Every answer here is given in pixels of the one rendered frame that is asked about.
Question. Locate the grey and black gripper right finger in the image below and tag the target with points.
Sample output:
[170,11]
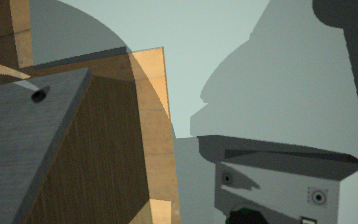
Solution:
[255,217]

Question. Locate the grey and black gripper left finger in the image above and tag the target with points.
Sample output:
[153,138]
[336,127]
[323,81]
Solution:
[237,217]

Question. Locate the grey bench mat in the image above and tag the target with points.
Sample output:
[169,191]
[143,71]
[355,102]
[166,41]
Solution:
[260,75]

